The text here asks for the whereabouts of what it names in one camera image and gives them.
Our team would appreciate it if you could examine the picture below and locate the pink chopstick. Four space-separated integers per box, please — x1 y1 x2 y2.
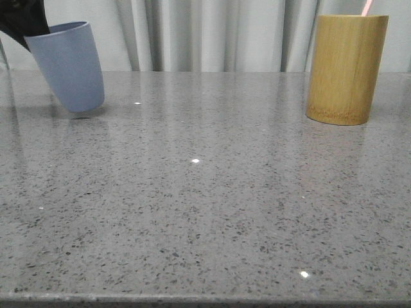
361 0 373 17

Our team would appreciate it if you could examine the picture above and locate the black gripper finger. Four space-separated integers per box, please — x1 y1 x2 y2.
1 0 50 51

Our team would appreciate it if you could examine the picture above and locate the blue plastic cup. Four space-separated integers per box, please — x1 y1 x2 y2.
24 21 105 112

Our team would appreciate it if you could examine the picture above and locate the bamboo cylinder holder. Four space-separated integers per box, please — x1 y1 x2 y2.
306 15 389 126

